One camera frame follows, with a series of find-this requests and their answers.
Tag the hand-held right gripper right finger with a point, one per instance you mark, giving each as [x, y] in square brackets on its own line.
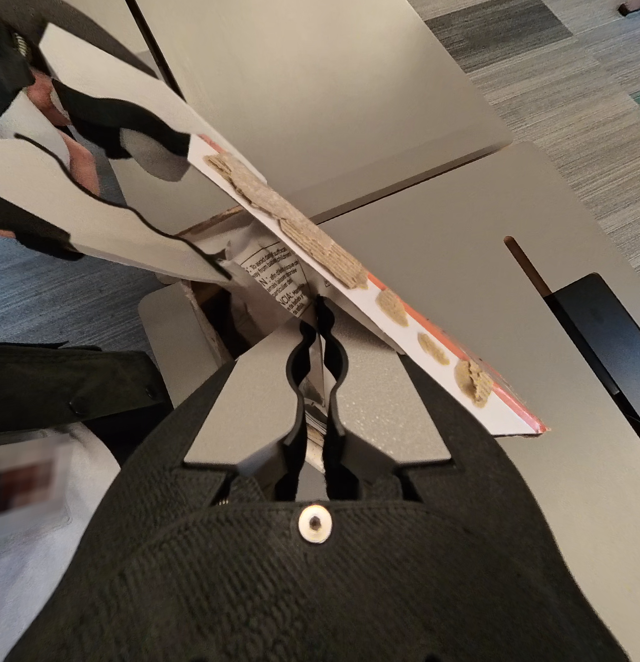
[392, 413]

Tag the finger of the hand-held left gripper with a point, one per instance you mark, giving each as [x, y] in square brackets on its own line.
[51, 201]
[123, 82]

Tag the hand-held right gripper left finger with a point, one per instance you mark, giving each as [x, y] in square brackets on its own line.
[237, 408]

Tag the black orchid lego box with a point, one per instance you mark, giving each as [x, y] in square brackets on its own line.
[351, 300]

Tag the white paper bag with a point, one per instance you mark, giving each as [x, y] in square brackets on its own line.
[278, 279]

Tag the person's black jacket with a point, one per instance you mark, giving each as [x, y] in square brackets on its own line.
[66, 382]

